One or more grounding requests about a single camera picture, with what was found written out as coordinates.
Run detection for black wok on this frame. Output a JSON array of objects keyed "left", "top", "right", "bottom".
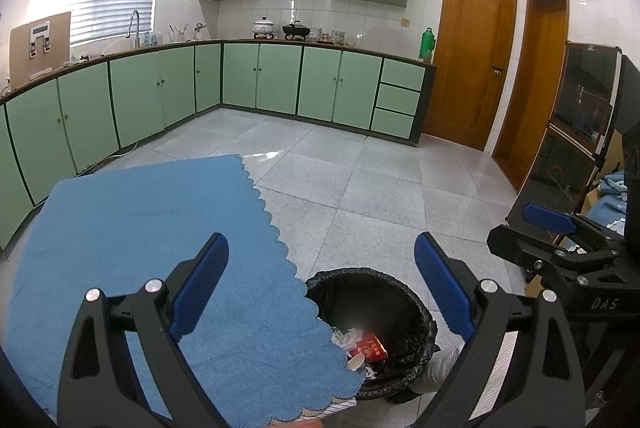
[{"left": 282, "top": 21, "right": 311, "bottom": 40}]

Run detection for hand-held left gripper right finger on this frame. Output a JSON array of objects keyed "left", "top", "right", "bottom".
[{"left": 410, "top": 232, "right": 586, "bottom": 428}]

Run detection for table with striped cover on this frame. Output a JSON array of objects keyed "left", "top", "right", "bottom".
[{"left": 270, "top": 395, "right": 358, "bottom": 424}]

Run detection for green cabinet drawer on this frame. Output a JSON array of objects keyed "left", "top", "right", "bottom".
[
  {"left": 371, "top": 107, "right": 417, "bottom": 140},
  {"left": 376, "top": 83, "right": 422, "bottom": 116},
  {"left": 381, "top": 58, "right": 427, "bottom": 92}
]

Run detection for blue scalloped table mat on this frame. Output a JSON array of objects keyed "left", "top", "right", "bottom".
[{"left": 5, "top": 153, "right": 362, "bottom": 424}]

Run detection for red pouch with gold print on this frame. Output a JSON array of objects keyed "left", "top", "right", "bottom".
[{"left": 348, "top": 332, "right": 388, "bottom": 363}]

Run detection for wooden door with handle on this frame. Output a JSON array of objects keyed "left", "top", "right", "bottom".
[{"left": 422, "top": 0, "right": 518, "bottom": 152}]

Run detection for brown cardboard board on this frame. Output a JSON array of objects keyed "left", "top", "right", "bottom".
[{"left": 9, "top": 12, "right": 72, "bottom": 85}]

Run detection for steel kitchen faucet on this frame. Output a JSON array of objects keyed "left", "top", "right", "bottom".
[{"left": 126, "top": 10, "right": 142, "bottom": 49}]

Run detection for black trash bin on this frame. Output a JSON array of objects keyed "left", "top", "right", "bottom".
[{"left": 304, "top": 267, "right": 440, "bottom": 404}]

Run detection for light blue scalloped cloth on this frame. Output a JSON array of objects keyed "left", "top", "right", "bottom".
[{"left": 597, "top": 173, "right": 640, "bottom": 239}]

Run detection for black framed glass cabinet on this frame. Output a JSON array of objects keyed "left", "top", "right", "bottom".
[{"left": 505, "top": 41, "right": 623, "bottom": 229}]

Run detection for white cooking pot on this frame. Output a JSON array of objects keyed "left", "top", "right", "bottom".
[{"left": 252, "top": 16, "right": 277, "bottom": 40}]

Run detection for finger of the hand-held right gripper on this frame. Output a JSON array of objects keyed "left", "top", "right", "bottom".
[
  {"left": 522, "top": 203, "right": 626, "bottom": 252},
  {"left": 486, "top": 225, "right": 601, "bottom": 277}
]

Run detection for green base cabinets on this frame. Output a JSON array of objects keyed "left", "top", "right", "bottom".
[{"left": 0, "top": 39, "right": 438, "bottom": 251}]

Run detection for green thermos bottle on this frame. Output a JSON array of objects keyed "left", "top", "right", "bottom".
[{"left": 419, "top": 27, "right": 437, "bottom": 62}]

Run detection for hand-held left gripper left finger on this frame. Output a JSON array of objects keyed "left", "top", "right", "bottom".
[{"left": 57, "top": 232, "right": 231, "bottom": 428}]

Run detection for wooden door in frame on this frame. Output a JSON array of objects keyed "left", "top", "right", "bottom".
[{"left": 491, "top": 0, "right": 571, "bottom": 194}]

